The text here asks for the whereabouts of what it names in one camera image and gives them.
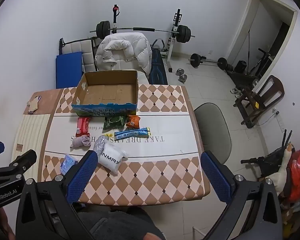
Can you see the person's grey clothing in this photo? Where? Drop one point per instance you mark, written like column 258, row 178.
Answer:
column 115, row 225

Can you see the black scooter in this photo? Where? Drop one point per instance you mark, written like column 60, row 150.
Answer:
column 265, row 160

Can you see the black low bench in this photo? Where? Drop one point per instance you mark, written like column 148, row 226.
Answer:
column 242, row 80

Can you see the white door frame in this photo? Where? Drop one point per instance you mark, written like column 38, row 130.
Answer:
column 240, row 27

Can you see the grey shell chair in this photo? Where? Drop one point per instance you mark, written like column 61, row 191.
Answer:
column 210, row 125

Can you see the white plastic bag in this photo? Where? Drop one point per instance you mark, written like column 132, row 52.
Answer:
column 112, row 157

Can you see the yellow silver scrubbing sponge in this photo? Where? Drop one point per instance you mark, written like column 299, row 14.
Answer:
column 100, row 145

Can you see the white shoes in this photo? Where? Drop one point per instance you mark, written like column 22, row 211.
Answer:
column 236, row 92

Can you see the black blue weight bench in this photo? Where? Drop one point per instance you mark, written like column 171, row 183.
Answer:
column 157, row 67

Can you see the green snack packet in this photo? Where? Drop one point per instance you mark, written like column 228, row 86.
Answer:
column 115, row 123

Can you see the black speaker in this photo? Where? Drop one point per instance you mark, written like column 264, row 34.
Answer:
column 240, row 66

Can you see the small cardboard piece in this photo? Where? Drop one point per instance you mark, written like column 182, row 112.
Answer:
column 33, row 104

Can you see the dark wooden chair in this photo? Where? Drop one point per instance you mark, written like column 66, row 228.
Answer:
column 272, row 90

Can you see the white goose plush toy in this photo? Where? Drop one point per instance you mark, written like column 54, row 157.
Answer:
column 282, row 172

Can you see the cardboard box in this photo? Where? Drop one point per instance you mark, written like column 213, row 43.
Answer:
column 102, row 92

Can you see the long blue packet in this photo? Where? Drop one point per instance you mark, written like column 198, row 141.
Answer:
column 130, row 133

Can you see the red snack packet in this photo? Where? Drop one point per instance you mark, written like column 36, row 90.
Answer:
column 82, row 126

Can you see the orange snack packet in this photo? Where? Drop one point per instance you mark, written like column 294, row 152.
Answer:
column 133, row 122

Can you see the white down jacket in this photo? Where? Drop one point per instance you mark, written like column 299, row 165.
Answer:
column 122, row 52

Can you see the brown and cream table mat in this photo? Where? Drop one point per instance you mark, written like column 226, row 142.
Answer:
column 32, row 135

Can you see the white barbell rack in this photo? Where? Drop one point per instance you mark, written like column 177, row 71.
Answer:
column 173, row 37

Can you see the chrome dumbbell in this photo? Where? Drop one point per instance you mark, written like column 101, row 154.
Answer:
column 180, row 71
column 183, row 78

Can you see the blue folded mat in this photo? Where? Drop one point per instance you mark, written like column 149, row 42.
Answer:
column 68, row 70

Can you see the black exercise machine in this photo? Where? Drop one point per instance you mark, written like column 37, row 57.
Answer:
column 262, row 62

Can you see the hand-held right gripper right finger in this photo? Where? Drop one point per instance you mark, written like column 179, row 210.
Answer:
column 215, row 177

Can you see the blue tissue packet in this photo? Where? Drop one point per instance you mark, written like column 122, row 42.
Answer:
column 67, row 163

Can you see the short barbell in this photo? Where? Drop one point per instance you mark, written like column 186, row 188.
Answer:
column 196, row 60

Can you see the barbell with black plates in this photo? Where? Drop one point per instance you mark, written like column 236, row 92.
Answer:
column 140, row 29

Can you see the white wall socket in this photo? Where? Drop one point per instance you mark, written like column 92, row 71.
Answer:
column 282, row 125

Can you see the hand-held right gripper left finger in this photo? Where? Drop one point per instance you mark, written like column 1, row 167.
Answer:
column 82, row 177

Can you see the white padded seat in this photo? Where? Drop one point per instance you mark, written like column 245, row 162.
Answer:
column 77, row 47

